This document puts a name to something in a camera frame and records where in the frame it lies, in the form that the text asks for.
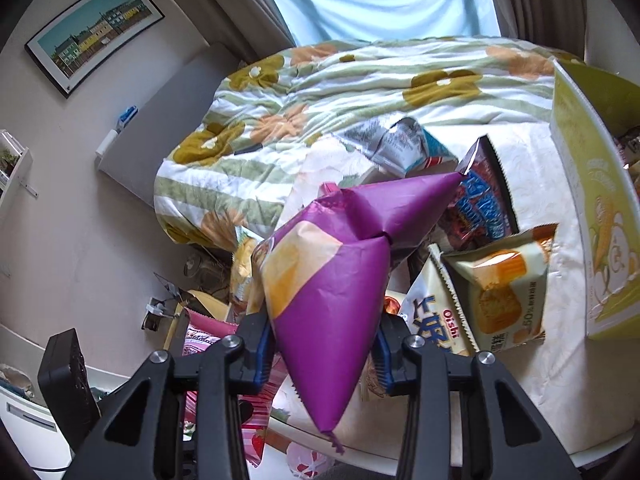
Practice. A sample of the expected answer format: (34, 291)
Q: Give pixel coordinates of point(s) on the black box device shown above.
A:
(65, 375)

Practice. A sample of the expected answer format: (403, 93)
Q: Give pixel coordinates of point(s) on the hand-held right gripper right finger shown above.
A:
(382, 360)

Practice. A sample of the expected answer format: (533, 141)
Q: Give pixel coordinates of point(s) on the cream cake snack packet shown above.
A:
(500, 290)

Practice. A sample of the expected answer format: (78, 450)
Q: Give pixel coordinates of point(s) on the dark blue red snack bag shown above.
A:
(480, 200)

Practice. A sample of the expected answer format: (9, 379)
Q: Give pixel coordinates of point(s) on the pink white round object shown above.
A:
(307, 462)

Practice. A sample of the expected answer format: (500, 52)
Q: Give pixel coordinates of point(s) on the pile of assorted snack packets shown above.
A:
(631, 150)

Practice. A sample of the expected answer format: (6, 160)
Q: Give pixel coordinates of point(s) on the white cabinet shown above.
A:
(25, 430)

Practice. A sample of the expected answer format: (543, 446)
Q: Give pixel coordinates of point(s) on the blue white brush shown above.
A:
(117, 127)

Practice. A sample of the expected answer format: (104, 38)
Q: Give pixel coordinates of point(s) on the silver blue snack bag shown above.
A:
(395, 145)

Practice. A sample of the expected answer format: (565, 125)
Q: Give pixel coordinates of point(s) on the purple snack bag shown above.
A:
(330, 320)

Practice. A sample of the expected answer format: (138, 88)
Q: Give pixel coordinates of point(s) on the white wall shelf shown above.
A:
(12, 170)

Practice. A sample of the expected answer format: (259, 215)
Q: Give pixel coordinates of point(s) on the yellow chip bag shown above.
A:
(245, 270)

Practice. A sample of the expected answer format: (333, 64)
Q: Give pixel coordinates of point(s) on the floral striped blanket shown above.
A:
(350, 90)

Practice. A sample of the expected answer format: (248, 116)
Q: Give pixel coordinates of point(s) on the pink striped bag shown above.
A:
(205, 330)

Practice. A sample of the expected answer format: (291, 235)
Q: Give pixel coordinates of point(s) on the light blue window blind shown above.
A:
(380, 0)

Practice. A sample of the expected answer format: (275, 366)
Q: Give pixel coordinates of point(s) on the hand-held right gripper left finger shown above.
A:
(262, 362)

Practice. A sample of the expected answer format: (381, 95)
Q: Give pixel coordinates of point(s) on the framed wall picture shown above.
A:
(90, 30)

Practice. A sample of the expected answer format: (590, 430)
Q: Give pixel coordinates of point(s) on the white snack bag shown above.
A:
(430, 310)

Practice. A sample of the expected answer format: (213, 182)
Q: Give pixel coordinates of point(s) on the small metal clip stand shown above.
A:
(162, 305)

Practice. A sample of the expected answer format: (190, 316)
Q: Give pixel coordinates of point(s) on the yellow paper bag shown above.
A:
(210, 305)

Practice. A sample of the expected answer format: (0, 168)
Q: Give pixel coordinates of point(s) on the yellow-green cardboard box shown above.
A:
(595, 210)

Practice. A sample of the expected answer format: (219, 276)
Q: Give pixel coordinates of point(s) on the white panel board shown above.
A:
(150, 150)

